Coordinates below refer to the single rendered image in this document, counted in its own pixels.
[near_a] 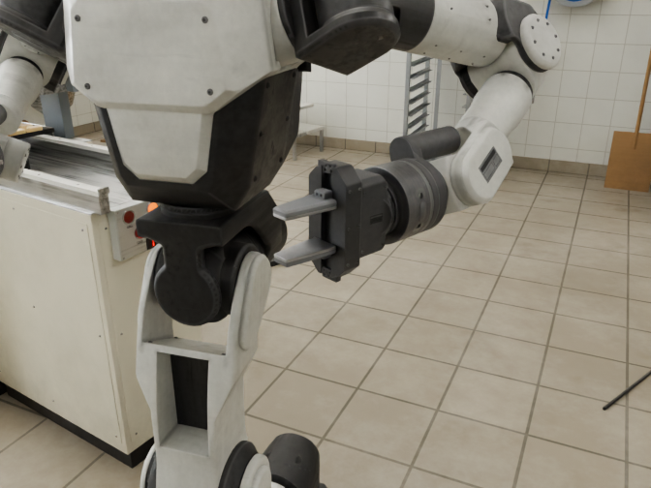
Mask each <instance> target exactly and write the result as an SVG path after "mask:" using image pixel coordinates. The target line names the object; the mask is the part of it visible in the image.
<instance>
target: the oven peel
mask: <svg viewBox="0 0 651 488"><path fill-rule="evenodd" d="M650 72H651V48H650V53H649V59H648V64H647V69H646V74H645V80H644V84H643V89H642V94H641V100H640V105H639V110H638V116H637V121H636V125H635V132H634V133H633V132H620V131H614V133H613V138H612V143H611V148H610V154H609V159H608V165H607V170H606V176H605V181H604V187H605V188H611V189H620V190H629V191H638V192H645V193H648V192H649V187H650V182H651V134H645V133H640V132H639V127H640V122H641V117H642V113H643V108H644V102H645V97H646V92H647V87H648V81H649V77H650Z"/></svg>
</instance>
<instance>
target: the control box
mask: <svg viewBox="0 0 651 488"><path fill-rule="evenodd" d="M151 203H153V202H149V201H139V200H132V201H129V202H126V203H123V204H120V205H117V206H114V207H112V208H111V209H110V212H109V213H107V216H108V225H109V232H110V239H111V246H112V252H113V258H114V259H116V260H119V261H123V260H125V259H129V258H131V257H133V256H136V255H138V254H141V253H143V252H145V251H148V250H150V249H152V248H154V247H155V246H156V245H157V244H159V243H157V242H155V241H153V242H154V247H152V248H151V247H150V245H149V244H150V243H149V240H150V239H148V238H138V237H137V235H136V232H137V226H136V219H137V218H139V217H141V216H143V215H144V214H146V213H148V207H149V205H150V204H151ZM128 211H132V212H133V213H134V220H133V222H132V223H130V224H127V223H126V222H125V221H124V216H125V214H126V212H128Z"/></svg>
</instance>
